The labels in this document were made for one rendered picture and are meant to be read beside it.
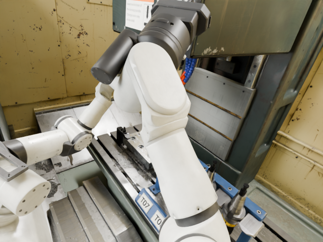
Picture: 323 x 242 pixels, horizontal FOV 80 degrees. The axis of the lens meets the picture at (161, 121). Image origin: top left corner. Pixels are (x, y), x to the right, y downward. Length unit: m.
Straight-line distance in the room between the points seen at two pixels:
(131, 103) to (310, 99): 1.27
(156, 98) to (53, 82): 1.59
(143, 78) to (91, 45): 1.57
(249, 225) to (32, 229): 0.54
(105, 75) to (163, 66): 0.08
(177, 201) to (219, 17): 0.45
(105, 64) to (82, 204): 1.04
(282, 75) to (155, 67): 0.92
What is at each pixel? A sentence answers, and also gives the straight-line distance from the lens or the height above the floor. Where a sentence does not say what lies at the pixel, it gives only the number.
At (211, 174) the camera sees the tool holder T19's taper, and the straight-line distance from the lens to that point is 0.66.
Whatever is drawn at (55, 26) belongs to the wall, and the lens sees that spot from 1.72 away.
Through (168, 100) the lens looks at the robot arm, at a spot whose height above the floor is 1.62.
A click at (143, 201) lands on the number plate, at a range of 0.98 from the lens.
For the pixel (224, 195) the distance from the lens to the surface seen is 0.71.
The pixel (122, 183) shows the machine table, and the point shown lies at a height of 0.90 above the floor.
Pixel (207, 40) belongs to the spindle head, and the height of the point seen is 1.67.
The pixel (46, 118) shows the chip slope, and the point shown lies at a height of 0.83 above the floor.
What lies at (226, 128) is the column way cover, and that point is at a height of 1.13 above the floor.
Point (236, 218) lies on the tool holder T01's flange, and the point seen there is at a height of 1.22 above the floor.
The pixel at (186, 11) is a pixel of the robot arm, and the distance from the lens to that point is 0.42.
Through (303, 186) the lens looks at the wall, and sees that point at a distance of 1.68.
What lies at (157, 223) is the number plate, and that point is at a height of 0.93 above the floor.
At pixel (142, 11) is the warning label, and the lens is 0.69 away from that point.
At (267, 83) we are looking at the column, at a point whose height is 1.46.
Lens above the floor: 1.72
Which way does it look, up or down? 30 degrees down
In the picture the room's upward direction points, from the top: 8 degrees clockwise
